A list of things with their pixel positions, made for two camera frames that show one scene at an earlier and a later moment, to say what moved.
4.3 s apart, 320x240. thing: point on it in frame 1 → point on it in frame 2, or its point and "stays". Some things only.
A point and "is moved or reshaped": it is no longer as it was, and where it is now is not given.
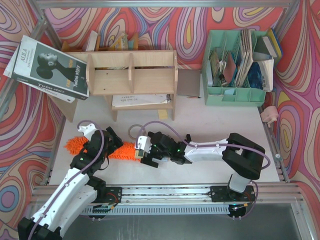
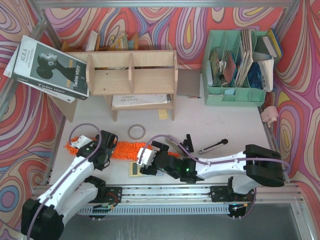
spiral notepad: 142,99 stays
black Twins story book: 39,63 stays
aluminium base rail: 191,195 stays
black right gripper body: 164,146 → 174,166
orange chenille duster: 126,150 stays
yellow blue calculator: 139,153 is moved or reshaped
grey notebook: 188,82 stays
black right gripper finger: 147,159 → 148,171
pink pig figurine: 270,114 stays
